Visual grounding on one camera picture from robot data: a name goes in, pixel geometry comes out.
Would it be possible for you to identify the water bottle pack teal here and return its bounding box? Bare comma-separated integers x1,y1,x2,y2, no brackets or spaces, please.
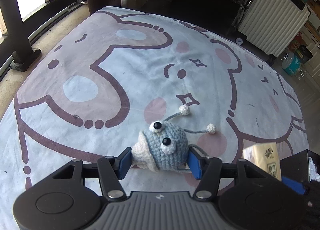
281,51,305,79

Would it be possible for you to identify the grey crochet creature toy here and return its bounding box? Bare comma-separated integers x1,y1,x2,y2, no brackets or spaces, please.
131,105,216,173

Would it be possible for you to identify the white ribbed suitcase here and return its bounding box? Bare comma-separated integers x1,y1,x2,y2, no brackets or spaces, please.
238,0,311,57

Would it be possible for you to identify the light blue lace bundle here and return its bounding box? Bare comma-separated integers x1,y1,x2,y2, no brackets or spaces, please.
308,157,320,182

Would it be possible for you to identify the black trash bin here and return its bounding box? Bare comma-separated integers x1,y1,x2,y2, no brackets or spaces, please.
296,45,313,64

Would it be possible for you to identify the yellow tissue pack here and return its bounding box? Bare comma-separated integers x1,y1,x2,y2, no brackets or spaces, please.
242,142,281,181

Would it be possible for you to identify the black open box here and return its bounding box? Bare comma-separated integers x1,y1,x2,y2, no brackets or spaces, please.
280,149,319,183

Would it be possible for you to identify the dark window railing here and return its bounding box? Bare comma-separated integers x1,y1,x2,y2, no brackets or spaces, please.
1,0,84,77

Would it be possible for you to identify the cartoon print bed sheet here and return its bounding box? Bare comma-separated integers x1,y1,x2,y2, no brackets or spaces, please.
1,7,309,229

